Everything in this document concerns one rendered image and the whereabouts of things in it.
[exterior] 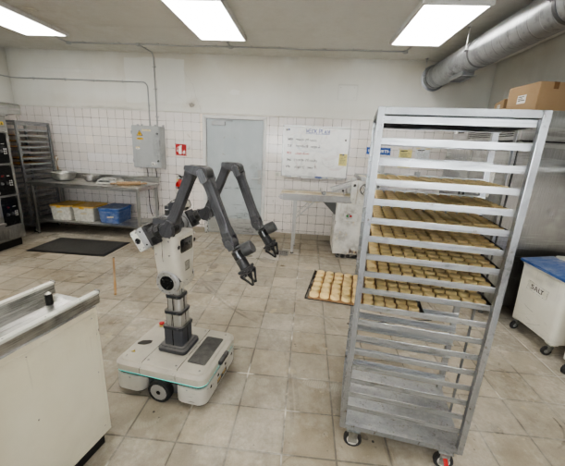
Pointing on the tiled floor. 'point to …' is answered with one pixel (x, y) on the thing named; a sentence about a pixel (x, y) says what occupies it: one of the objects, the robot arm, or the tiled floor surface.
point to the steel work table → (97, 189)
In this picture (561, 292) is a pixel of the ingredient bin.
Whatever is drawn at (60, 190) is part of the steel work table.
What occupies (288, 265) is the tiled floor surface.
